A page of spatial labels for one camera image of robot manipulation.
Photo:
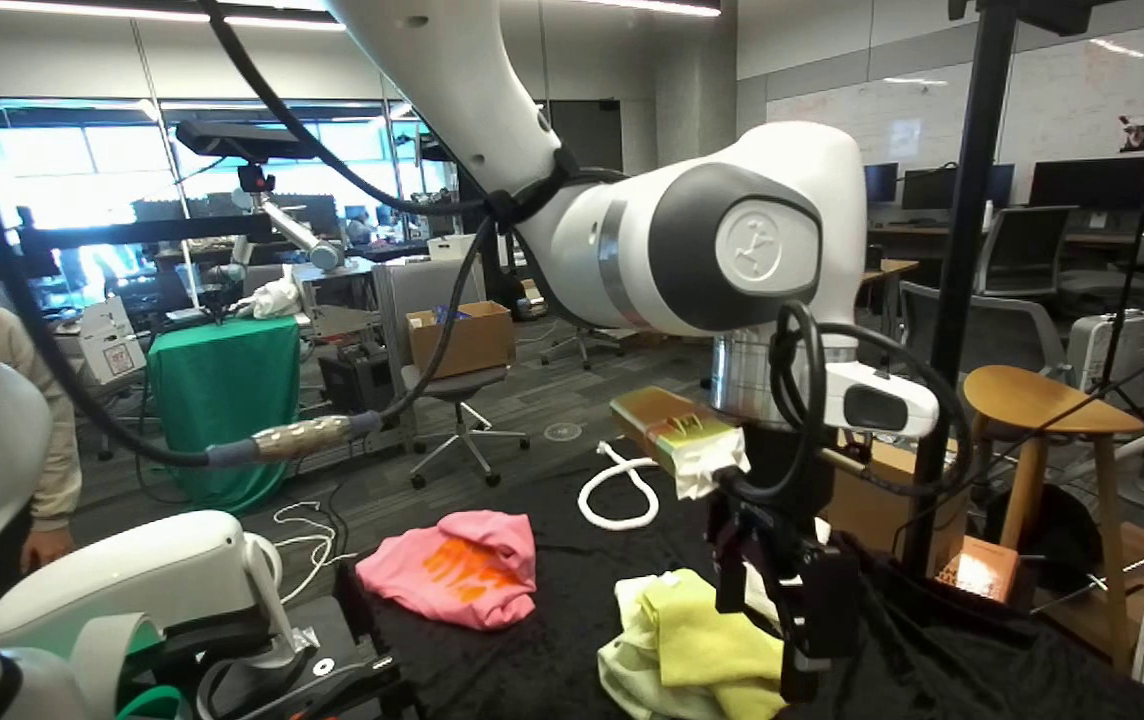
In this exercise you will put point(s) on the pink printed cloth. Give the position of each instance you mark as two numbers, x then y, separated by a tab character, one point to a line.
471	570

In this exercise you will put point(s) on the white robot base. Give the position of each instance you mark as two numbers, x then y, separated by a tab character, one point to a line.
153	582

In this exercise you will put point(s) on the green draped table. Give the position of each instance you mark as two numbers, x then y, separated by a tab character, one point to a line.
227	382

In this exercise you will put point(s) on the office chair with box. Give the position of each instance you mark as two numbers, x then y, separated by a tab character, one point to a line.
449	336

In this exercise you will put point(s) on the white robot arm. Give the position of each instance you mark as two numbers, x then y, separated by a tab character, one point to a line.
698	248

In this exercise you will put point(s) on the yellow microfiber cloth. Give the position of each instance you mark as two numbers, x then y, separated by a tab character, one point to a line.
718	655

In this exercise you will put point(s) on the wooden stool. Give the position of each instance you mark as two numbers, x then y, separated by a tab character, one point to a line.
1039	408

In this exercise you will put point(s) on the black velvet table cloth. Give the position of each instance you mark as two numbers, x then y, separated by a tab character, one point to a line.
922	655

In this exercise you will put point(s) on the cardboard box on floor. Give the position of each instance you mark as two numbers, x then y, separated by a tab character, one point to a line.
875	497

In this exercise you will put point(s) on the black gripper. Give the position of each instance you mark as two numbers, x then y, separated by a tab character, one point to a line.
781	578

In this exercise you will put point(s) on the black camera stand pole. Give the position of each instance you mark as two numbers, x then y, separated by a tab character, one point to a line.
995	39

